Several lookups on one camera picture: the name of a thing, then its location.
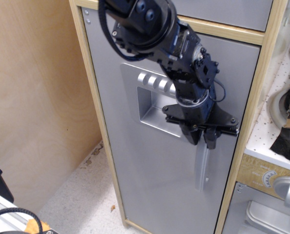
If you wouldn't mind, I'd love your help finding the wooden toy kitchen cabinet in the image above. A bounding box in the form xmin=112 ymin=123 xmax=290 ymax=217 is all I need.
xmin=70 ymin=0 xmax=290 ymax=234

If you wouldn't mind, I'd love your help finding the black braided cable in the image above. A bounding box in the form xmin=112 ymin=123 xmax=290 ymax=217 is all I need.
xmin=0 ymin=207 xmax=44 ymax=234

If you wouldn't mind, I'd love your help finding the silver freezer door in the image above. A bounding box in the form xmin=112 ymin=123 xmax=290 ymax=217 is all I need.
xmin=173 ymin=0 xmax=273 ymax=31

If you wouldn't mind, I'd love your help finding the aluminium rail frame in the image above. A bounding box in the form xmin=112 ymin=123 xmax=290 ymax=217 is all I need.
xmin=0 ymin=196 xmax=32 ymax=233

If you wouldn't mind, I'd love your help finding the silver fridge door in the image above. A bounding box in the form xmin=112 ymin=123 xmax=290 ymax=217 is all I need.
xmin=80 ymin=6 xmax=261 ymax=234

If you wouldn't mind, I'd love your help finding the silver fridge door handle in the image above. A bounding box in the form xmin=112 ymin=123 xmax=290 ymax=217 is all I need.
xmin=194 ymin=139 xmax=209 ymax=192

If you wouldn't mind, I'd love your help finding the orange tape piece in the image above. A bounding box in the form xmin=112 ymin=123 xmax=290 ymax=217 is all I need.
xmin=24 ymin=219 xmax=51 ymax=234

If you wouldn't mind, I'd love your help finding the silver oven knob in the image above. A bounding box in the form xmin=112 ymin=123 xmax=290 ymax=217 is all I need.
xmin=273 ymin=176 xmax=290 ymax=208

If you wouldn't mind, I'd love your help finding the silver oven door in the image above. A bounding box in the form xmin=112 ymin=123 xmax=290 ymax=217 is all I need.
xmin=222 ymin=182 xmax=290 ymax=234

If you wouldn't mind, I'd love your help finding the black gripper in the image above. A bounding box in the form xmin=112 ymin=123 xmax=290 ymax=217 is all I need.
xmin=162 ymin=91 xmax=239 ymax=149

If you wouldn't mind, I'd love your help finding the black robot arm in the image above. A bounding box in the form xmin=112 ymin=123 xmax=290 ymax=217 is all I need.
xmin=98 ymin=0 xmax=239 ymax=149

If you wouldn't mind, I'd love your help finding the white speckled stove top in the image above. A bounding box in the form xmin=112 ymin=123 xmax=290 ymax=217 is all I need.
xmin=244 ymin=33 xmax=290 ymax=170

